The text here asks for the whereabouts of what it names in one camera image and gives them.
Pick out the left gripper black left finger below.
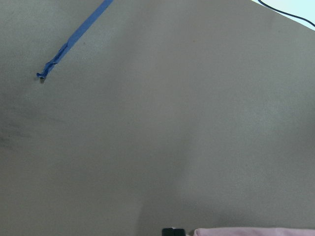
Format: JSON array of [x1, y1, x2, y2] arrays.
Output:
[[161, 228, 174, 236]]

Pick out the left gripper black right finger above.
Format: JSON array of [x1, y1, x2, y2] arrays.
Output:
[[173, 229, 186, 236]]

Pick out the pink Snoopy t-shirt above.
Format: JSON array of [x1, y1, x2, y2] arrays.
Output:
[[193, 227, 315, 236]]

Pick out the blue tape strip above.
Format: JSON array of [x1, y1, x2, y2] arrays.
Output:
[[36, 0, 113, 80]]

